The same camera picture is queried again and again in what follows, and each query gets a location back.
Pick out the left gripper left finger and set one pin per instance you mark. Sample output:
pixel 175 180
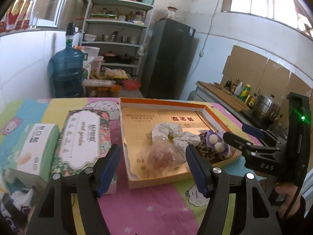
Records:
pixel 53 213

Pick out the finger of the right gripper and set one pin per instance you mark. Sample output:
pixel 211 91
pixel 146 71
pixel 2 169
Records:
pixel 253 131
pixel 237 142

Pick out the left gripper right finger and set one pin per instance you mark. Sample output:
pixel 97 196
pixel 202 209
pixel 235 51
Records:
pixel 253 213

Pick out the leopard print scrunchie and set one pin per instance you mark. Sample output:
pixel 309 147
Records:
pixel 206 152

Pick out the white floral scrunchie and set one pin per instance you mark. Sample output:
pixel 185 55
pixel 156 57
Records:
pixel 180 139

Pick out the bread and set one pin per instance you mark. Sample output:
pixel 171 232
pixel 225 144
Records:
pixel 161 158

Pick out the person's right hand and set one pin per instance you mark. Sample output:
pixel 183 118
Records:
pixel 291 204

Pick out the steel cooking pot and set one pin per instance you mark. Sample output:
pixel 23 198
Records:
pixel 266 108

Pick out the green yellow bottle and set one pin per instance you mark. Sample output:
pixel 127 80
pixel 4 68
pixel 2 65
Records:
pixel 244 94

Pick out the white spray bottle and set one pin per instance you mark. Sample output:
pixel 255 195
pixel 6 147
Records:
pixel 238 90

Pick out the wooden cutting board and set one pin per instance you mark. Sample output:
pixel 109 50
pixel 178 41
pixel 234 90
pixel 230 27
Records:
pixel 220 96

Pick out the green white tissue box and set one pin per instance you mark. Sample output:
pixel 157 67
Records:
pixel 32 157

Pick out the colourful cartoon quilt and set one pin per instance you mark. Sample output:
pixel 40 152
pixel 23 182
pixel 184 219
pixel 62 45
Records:
pixel 169 204

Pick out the floral tissue box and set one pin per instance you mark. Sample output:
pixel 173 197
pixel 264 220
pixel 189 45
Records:
pixel 85 137

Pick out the orange shallow cardboard box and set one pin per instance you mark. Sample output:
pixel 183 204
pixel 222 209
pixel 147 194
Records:
pixel 146 121

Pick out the black refrigerator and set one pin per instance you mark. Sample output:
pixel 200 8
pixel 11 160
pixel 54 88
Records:
pixel 166 65

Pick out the red plastic basket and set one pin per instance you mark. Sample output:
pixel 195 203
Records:
pixel 132 85

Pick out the egg tray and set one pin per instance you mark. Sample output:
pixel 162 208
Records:
pixel 112 74

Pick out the glass jar on fridge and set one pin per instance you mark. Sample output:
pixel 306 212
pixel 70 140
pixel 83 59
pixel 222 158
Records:
pixel 171 13

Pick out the blue water jug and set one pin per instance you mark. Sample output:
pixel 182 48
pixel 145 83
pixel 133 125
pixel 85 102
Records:
pixel 65 69

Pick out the grey metal shelf rack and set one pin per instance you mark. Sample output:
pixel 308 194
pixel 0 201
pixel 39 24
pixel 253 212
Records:
pixel 120 28

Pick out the red drink bottle pack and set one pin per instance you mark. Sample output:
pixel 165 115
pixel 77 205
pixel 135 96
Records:
pixel 17 16

